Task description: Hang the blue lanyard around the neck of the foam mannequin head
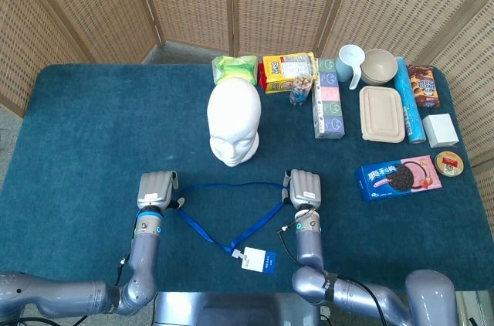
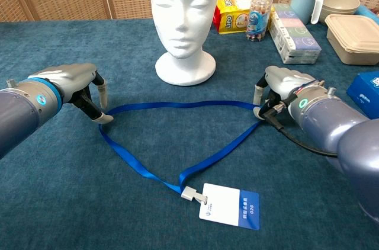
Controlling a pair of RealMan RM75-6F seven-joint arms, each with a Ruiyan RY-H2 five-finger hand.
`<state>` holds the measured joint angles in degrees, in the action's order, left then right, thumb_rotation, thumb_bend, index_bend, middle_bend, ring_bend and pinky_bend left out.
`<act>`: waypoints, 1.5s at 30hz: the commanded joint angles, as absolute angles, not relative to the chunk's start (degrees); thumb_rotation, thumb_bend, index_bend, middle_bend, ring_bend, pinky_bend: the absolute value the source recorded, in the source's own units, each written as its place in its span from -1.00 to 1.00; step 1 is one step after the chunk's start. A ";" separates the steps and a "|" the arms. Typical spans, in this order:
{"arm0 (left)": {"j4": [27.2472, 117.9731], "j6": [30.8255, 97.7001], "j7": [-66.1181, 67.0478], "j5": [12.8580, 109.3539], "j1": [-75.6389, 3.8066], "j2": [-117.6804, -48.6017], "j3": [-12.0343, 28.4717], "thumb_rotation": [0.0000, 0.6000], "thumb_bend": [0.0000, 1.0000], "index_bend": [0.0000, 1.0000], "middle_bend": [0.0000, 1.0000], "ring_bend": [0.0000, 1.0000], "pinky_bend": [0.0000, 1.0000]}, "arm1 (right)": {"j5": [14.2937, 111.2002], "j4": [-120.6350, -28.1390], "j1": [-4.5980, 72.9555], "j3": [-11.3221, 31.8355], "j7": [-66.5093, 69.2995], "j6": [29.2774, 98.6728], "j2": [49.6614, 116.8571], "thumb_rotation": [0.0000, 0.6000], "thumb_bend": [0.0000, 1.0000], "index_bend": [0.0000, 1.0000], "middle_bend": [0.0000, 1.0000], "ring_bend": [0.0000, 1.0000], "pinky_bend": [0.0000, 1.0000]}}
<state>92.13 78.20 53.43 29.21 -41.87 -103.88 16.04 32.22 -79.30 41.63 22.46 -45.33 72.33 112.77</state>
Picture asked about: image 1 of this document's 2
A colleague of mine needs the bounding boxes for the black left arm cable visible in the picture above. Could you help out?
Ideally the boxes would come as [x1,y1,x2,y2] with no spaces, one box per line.
[114,251,132,287]

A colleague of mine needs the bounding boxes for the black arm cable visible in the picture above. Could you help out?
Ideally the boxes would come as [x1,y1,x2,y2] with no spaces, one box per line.
[276,224,391,326]
[114,251,132,287]

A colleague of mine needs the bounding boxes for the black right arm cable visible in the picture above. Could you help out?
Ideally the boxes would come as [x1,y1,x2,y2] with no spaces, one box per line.
[276,224,391,326]

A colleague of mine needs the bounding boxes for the blue cylindrical tube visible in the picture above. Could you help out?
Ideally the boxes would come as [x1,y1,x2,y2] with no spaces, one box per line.
[393,56,426,145]

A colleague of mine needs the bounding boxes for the white and blue ID badge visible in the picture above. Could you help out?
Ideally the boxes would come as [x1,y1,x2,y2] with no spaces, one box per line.
[240,247,279,275]

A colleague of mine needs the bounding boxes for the beige lidded lunch box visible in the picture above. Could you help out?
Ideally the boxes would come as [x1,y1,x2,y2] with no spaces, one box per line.
[358,85,407,144]

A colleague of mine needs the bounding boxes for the brown cookie bag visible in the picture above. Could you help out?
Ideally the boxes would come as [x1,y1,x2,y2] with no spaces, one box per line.
[407,64,442,109]

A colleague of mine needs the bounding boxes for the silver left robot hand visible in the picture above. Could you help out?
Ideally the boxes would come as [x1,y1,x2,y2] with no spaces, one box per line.
[137,170,185,211]

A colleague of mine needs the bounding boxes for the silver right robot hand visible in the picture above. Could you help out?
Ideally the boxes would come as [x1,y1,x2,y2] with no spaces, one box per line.
[280,168,323,211]

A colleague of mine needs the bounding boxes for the light blue mug white handle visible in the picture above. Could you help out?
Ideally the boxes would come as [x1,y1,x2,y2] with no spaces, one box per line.
[334,44,366,90]

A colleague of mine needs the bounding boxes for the small white box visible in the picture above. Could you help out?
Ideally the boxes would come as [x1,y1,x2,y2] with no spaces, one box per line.
[421,113,460,148]

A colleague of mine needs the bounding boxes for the beige bowl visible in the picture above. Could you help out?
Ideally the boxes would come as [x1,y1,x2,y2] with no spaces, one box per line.
[360,48,398,86]

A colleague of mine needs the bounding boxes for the teal table cloth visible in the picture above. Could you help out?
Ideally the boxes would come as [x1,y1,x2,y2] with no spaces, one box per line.
[0,63,494,293]

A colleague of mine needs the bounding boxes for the yellow snack box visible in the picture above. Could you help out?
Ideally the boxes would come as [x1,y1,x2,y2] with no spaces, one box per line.
[257,53,320,95]

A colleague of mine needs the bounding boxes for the pastel multicolour tissue pack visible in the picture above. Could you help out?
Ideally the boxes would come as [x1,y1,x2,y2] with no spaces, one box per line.
[311,57,347,140]

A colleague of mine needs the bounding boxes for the blue lanyard strap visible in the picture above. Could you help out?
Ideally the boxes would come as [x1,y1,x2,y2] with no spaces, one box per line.
[176,182,289,258]

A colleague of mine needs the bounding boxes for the round gold tin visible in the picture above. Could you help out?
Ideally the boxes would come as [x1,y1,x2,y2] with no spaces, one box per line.
[434,150,465,179]

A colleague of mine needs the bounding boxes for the green tissue packet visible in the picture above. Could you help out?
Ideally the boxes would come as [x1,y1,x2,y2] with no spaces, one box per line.
[211,55,259,86]

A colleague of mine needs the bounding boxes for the clear snack jar blue label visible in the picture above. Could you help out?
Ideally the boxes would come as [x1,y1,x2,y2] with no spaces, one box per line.
[289,73,313,107]

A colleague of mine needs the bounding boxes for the blue pink Oreo box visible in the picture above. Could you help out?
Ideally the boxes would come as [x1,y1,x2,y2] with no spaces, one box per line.
[354,155,443,203]

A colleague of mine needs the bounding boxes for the white foam mannequin head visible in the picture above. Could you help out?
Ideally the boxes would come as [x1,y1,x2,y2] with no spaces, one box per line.
[206,77,262,168]

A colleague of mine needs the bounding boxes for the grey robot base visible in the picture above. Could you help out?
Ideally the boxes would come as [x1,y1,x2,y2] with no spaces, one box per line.
[153,291,322,326]

